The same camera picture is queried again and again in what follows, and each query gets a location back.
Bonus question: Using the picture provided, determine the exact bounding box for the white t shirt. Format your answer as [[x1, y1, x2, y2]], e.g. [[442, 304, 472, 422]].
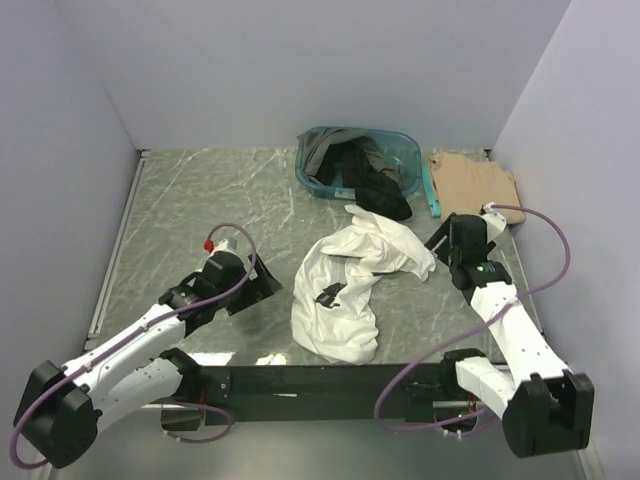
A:
[[290, 204, 436, 365]]

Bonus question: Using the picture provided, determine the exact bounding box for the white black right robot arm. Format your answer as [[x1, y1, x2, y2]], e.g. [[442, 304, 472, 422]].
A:
[[425, 209, 595, 458]]

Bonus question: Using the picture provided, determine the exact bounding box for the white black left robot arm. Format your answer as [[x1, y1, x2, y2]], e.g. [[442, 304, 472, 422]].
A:
[[10, 250, 282, 468]]

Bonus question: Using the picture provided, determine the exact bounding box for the folded tan t shirt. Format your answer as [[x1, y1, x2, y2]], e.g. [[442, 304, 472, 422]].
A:
[[429, 153, 520, 220]]

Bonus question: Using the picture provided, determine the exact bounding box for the teal plastic basket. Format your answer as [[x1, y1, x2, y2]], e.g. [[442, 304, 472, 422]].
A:
[[295, 126, 422, 200]]

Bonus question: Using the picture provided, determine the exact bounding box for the black t shirt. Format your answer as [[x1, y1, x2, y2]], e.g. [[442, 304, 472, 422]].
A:
[[336, 144, 413, 222]]

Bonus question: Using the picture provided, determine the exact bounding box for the black base crossbar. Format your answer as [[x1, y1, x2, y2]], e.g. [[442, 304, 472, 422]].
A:
[[202, 364, 448, 422]]

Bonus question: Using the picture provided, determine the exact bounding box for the grey t shirt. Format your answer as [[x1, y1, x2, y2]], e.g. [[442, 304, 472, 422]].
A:
[[298, 127, 401, 185]]

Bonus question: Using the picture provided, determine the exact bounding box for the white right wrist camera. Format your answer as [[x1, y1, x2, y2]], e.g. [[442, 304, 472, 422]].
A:
[[480, 202, 507, 243]]

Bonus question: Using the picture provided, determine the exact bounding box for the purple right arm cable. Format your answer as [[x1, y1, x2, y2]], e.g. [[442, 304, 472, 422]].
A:
[[373, 204, 571, 432]]

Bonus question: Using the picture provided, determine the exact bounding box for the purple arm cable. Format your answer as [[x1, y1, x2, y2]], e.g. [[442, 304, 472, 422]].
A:
[[373, 204, 571, 432], [8, 223, 259, 469]]

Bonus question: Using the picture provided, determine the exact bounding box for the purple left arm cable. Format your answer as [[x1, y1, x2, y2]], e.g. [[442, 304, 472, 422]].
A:
[[8, 223, 259, 469]]

